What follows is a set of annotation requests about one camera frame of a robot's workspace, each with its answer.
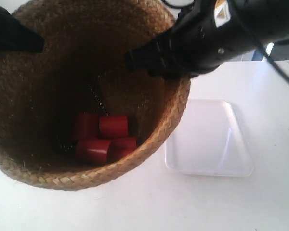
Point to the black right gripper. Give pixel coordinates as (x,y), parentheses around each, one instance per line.
(206,34)

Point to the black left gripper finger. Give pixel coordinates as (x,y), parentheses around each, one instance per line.
(14,36)

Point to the brown woven wicker basket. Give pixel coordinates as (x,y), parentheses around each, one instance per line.
(81,69)

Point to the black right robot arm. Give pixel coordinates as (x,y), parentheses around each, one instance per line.
(271,23)

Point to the red cylinder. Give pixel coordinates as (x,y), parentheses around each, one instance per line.
(93,151)
(120,148)
(86,126)
(111,127)

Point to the white plastic tray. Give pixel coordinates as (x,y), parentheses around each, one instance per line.
(208,141)

